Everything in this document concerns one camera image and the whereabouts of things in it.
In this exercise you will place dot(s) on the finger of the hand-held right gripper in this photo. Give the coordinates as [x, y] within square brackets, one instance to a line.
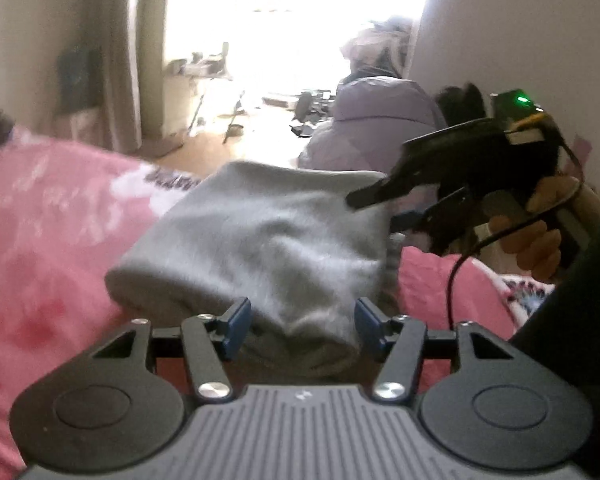
[375, 192]
[430, 217]

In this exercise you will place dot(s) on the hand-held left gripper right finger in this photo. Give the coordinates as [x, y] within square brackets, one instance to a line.
[367, 327]

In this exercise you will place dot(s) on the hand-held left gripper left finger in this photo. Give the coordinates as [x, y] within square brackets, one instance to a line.
[239, 327]

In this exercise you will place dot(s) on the grey sweatshirt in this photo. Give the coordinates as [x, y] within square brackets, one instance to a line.
[260, 240]

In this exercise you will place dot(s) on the person's right hand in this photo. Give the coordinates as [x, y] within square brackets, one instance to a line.
[535, 247]

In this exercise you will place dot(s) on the dark cloth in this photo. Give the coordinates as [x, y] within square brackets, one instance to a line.
[460, 102]

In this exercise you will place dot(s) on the lavender floral quilt bundle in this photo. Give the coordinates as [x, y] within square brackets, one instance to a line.
[375, 120]

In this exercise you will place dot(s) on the wheelchair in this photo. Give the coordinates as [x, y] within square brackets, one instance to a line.
[310, 105]

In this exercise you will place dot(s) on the pile of bedding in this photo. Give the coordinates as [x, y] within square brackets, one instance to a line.
[380, 42]

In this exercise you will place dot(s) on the pink floral bedsheet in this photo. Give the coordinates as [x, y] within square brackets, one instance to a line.
[45, 235]

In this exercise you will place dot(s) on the folding table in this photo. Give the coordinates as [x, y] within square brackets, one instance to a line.
[200, 67]

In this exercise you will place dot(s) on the beige curtain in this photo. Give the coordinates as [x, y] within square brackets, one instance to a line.
[125, 60]

